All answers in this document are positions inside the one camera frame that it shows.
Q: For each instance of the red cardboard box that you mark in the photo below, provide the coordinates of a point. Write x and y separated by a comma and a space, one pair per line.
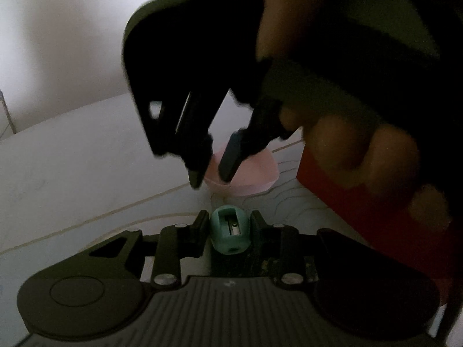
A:
343, 217

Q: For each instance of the pink heart-shaped dish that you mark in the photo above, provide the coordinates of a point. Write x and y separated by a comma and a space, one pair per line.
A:
256, 177

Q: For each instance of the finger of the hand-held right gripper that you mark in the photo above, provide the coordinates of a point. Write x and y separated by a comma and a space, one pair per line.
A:
170, 133
231, 159

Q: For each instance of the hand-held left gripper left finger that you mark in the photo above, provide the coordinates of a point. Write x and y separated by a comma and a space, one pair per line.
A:
202, 229

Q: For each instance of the teal pencil sharpener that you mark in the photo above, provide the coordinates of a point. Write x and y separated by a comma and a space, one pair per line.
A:
220, 238

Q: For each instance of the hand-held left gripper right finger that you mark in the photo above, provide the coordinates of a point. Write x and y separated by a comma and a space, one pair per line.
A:
258, 229

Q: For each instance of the person's right hand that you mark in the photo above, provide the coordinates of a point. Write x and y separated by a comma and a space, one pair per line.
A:
343, 144

